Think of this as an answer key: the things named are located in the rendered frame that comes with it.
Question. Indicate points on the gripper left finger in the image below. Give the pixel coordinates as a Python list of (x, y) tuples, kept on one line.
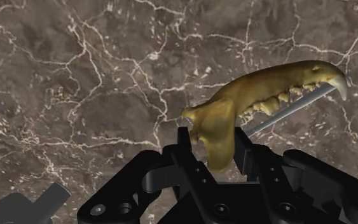
[(194, 173)]

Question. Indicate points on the dark grey cylindrical object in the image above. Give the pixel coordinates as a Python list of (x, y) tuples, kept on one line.
[(11, 209)]

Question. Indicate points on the grey metal rod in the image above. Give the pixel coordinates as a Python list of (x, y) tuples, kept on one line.
[(290, 108)]

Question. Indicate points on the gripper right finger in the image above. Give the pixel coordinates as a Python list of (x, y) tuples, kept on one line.
[(309, 183)]

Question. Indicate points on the yellow-brown animal jawbone with teeth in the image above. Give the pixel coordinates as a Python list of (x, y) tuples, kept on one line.
[(225, 124)]

